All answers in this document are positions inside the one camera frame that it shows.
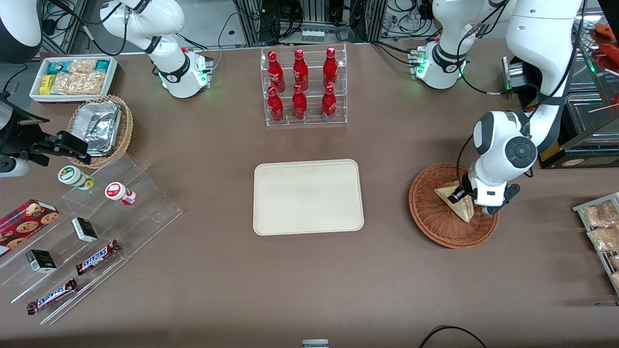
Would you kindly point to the clear acrylic stepped shelf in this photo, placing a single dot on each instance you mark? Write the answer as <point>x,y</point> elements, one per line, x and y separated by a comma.
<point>140,212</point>

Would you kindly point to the small black box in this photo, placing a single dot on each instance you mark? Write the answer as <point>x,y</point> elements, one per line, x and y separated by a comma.
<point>84,229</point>
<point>41,261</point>

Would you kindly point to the white rectangular snack bin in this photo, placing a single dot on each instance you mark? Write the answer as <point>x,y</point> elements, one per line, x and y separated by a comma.
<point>36,94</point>

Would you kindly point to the steel food pan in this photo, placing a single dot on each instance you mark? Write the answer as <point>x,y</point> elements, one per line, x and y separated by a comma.
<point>590,116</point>
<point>582,79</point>

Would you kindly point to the red-lidded small drink bottle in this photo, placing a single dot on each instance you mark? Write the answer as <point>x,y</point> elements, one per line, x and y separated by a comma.
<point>116,191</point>

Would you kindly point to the oval light wicker basket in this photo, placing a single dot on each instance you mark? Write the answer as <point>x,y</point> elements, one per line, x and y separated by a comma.
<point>126,125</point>

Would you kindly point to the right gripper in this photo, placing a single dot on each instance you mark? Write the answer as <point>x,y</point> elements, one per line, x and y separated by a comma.
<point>19,131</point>

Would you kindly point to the tray of packaged crackers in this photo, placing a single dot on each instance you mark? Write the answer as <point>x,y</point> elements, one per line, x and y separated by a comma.
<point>580,209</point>

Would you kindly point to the large clear rice cracker pack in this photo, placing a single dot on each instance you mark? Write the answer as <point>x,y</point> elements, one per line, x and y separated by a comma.
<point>77,83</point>

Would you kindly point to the Snickers chocolate bar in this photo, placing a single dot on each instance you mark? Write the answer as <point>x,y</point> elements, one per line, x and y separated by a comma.
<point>96,257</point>
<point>52,296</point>

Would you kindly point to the yellow snack pack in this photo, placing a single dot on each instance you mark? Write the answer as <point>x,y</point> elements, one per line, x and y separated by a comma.
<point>46,84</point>

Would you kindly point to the grey box with green light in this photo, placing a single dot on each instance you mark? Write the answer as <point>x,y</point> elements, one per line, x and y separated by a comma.
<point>513,75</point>

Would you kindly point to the round brown wicker basket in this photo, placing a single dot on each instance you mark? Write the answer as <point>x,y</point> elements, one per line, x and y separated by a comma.
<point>435,227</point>

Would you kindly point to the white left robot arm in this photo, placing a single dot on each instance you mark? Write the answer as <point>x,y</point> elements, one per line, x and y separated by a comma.
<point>546,38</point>

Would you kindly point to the beige rectangular tray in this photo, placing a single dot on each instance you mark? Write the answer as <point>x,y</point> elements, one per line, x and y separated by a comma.
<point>290,203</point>

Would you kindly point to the small grey device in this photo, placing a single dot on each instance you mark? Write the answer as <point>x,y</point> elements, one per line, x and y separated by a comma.
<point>315,343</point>

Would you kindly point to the red cola bottle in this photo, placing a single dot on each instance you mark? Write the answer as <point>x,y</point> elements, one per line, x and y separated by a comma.
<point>299,104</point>
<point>329,104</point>
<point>275,106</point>
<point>330,65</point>
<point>300,67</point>
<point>275,70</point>

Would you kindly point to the triangular sandwich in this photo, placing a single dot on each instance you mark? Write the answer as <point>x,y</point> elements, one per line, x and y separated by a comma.
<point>464,210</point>

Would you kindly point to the silver aluminium frame post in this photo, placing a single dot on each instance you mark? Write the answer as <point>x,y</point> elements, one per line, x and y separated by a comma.
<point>375,19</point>
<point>251,21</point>

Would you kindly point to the silver foil container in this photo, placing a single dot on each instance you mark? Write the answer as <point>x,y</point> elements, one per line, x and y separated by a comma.
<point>99,125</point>

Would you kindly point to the teal snack pack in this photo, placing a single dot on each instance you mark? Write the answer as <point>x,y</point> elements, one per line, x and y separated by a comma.
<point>58,67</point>
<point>102,65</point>

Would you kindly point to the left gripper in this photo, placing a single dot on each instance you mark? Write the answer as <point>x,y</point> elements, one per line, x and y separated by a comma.
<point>466,186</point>

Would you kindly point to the clear cracker snack pack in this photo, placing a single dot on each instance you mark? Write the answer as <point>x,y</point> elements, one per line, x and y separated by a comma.
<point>604,239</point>
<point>615,262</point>
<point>599,215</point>
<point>616,279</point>

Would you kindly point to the red plaid cookie box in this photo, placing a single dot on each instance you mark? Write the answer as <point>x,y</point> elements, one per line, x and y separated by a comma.
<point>24,224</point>

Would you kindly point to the small clear rice cracker pack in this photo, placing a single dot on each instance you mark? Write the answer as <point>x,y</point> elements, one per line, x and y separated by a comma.
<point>82,66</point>

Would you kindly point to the white power strip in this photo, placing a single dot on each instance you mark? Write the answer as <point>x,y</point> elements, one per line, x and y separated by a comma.
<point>312,35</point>

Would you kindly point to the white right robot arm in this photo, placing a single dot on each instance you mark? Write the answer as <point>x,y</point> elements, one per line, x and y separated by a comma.
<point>164,24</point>

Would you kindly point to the clear acrylic bottle rack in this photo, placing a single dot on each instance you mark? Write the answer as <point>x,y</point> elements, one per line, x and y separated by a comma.
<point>312,104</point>

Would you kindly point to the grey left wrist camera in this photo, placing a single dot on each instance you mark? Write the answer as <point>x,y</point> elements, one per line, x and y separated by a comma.
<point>493,210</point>

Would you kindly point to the black food warmer machine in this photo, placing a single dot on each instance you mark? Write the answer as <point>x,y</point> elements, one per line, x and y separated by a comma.
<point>580,157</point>

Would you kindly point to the green-lidded small drink bottle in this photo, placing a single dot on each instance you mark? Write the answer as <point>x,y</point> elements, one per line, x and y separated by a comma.
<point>71,175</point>

